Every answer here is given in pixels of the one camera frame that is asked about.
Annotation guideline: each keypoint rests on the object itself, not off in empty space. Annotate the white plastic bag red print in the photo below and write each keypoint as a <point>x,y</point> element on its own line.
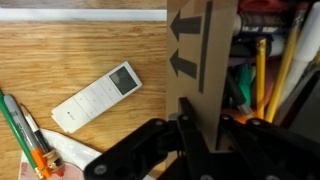
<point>73,151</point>

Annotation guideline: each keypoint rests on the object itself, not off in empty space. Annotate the green pencil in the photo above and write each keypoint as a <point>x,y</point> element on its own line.
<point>15,130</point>

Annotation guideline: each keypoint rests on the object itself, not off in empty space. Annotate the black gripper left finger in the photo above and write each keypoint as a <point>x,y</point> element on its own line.
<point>146,150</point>

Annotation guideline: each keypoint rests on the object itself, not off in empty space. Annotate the yellow pencil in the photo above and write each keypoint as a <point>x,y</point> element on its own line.
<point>261,80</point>
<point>285,63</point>

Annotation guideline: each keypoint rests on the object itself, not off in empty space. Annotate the small pencil with wooden bead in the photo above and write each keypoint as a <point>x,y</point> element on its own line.
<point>38,133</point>

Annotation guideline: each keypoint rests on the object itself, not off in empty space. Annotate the thick white marker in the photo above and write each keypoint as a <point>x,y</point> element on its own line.
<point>306,36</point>

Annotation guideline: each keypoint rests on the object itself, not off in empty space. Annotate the brown cardboard box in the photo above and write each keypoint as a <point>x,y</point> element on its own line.
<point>216,66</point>

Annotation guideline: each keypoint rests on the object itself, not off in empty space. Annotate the white remote control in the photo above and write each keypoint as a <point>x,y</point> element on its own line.
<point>96,96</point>

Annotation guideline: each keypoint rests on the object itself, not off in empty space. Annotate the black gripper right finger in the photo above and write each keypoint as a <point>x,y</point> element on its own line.
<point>266,153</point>

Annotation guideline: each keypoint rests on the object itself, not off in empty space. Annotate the green pen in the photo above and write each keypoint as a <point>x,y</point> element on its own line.
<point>245,83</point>

